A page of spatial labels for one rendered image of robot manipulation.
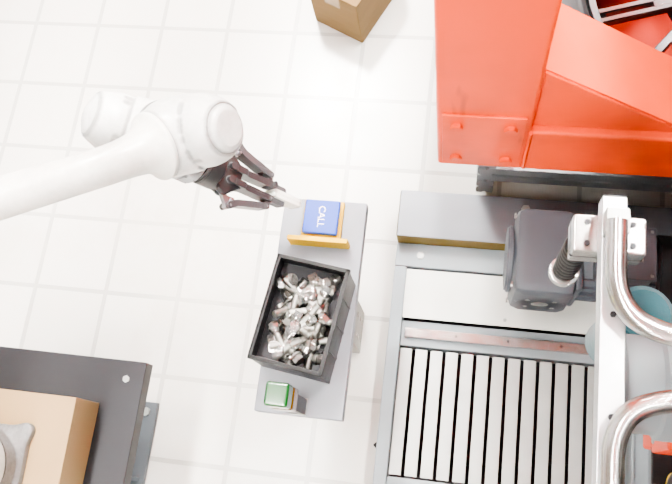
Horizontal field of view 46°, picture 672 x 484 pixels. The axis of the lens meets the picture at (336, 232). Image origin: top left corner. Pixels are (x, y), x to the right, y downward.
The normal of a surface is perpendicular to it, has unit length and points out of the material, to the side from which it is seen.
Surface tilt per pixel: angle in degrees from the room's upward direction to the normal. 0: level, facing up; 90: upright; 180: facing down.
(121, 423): 0
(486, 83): 90
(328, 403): 0
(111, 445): 0
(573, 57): 36
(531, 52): 90
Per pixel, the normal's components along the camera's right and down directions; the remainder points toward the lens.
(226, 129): 0.79, -0.01
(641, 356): -0.07, -0.69
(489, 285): -0.13, -0.30
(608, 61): 0.47, -0.20
